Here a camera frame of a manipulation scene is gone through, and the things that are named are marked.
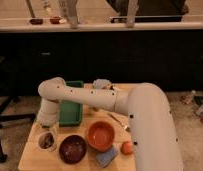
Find metal fork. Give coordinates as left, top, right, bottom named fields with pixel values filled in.
left=107, top=113, right=130, bottom=133

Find blue sponge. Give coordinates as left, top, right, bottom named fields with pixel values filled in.
left=95, top=146, right=118, bottom=168

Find orange bowl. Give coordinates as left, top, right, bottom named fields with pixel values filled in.
left=85, top=121, right=115, bottom=152

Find orange peach fruit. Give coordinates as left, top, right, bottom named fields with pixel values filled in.
left=120, top=141, right=133, bottom=155

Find black office chair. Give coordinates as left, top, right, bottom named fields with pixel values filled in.
left=0, top=57, right=35, bottom=163

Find dark red grapes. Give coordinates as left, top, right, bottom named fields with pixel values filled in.
left=42, top=134, right=54, bottom=149

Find dark brown bowl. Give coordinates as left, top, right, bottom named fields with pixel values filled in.
left=59, top=135, right=87, bottom=164

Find small white cup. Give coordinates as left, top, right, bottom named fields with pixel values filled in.
left=38, top=132, right=57, bottom=152

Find green plastic tray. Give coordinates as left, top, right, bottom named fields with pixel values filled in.
left=58, top=80, right=85, bottom=128

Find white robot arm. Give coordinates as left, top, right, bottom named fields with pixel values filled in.
left=37, top=77, right=184, bottom=171

